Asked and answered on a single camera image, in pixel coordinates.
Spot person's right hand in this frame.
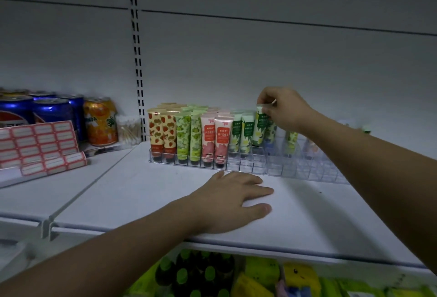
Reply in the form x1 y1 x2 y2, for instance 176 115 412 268
257 86 317 133

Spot person's left hand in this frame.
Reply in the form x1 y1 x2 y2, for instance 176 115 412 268
187 170 274 235

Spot green white flower cream tube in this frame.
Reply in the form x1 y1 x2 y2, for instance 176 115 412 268
252 105 271 148

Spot person's left forearm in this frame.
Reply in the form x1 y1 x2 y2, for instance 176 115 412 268
0 195 207 297

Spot person's right forearm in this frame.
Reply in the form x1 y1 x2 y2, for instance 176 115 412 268
300 107 437 273

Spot clear acrylic grid organizer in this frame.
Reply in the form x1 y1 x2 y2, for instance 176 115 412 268
148 138 349 185

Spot blue green flower tube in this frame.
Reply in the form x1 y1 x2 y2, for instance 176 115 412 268
264 120 278 156

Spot white green lily tube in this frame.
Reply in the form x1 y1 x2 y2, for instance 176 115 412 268
240 112 257 159
229 112 244 159

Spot green leaf print tube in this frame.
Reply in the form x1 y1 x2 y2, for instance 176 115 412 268
285 131 299 158

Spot rows of pink flower tubes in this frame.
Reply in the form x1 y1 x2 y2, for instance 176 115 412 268
200 108 235 170

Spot yellow green snack packet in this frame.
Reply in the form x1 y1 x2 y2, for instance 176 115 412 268
231 256 285 297

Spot rows of green grape tubes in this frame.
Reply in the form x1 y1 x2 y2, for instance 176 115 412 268
175 104 209 166

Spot group of green capped bottles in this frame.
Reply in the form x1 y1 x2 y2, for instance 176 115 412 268
155 249 237 297

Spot rows of strawberry print tubes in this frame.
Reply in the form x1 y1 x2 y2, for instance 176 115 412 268
147 102 188 165

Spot clear cotton swab box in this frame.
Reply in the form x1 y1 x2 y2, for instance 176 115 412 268
115 115 143 146

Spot row of green packets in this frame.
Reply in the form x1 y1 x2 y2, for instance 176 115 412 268
319 276 437 297

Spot slotted metal shelf upright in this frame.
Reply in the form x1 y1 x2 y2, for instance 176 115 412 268
127 0 148 142

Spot orange soda can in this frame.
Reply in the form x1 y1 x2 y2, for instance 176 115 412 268
83 97 119 147

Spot clear shelf divider strip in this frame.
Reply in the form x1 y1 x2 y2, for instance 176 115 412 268
40 146 138 242

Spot small red white label sheet pack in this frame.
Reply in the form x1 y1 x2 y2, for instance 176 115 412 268
20 151 88 177

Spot large red white label sheet pack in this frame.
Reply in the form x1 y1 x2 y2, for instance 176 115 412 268
0 120 80 170

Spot gold top soda can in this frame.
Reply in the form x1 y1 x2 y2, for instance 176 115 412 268
0 88 30 98

